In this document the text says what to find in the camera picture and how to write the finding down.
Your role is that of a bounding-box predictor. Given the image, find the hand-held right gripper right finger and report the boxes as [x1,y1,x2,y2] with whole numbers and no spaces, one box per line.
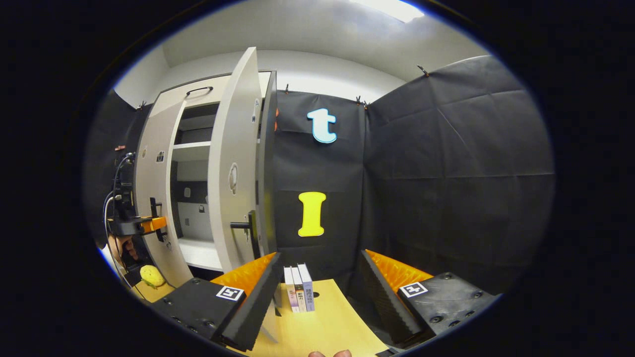
[360,249,502,348]

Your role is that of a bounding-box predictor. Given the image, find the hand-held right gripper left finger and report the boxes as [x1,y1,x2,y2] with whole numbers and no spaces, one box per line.
[149,252,284,352]

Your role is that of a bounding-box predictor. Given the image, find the beige shoe cabinet door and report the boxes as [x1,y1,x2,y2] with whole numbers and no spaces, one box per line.
[134,99,188,289]
[207,47,263,274]

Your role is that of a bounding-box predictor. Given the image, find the double-door shoe cabinet frame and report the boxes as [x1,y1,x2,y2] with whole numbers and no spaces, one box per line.
[133,69,278,291]

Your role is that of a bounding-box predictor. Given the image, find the beige cabinet drawer front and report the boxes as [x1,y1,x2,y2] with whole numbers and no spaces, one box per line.
[158,71,272,111]

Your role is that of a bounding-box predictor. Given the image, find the pink and white book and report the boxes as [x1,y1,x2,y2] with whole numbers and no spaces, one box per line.
[284,266,298,313]

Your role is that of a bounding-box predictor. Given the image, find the white spine book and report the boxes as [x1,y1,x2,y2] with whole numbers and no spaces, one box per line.
[291,266,307,313]

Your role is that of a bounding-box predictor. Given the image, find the yellow plush toy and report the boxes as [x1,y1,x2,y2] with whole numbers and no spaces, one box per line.
[140,265,167,290]

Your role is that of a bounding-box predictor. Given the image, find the black backdrop cloth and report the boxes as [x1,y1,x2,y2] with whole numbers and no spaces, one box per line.
[82,55,555,298]

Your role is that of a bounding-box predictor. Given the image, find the long ceiling light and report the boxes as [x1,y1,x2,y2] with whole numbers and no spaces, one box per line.
[352,0,425,23]

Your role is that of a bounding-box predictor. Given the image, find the black cable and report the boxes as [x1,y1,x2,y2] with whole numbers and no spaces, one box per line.
[112,152,135,199]

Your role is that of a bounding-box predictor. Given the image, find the white cable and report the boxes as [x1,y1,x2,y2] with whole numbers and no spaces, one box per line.
[103,194,126,286]

